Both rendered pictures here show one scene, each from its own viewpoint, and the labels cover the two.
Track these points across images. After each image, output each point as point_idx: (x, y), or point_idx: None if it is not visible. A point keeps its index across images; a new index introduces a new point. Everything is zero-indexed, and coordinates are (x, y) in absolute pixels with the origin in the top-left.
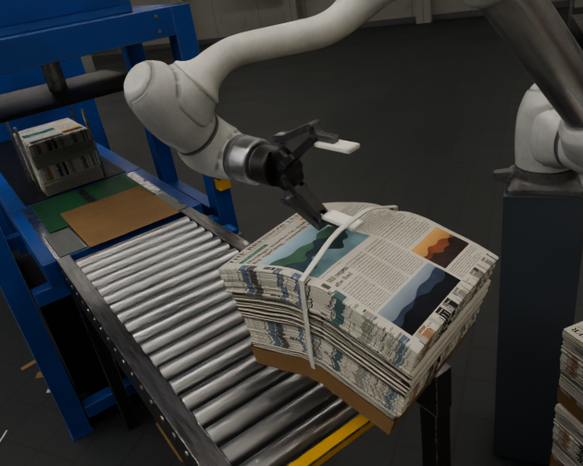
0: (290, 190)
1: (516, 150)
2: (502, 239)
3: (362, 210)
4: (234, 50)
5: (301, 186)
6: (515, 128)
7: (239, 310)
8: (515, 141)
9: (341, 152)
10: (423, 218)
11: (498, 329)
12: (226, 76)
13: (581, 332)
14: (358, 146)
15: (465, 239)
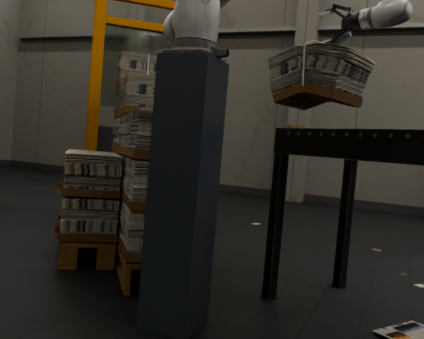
0: (346, 31)
1: (218, 31)
2: (225, 99)
3: (317, 40)
4: None
5: (342, 30)
6: (219, 15)
7: (367, 81)
8: (219, 25)
9: (323, 15)
10: (293, 47)
11: (219, 181)
12: None
13: None
14: (318, 14)
15: (278, 54)
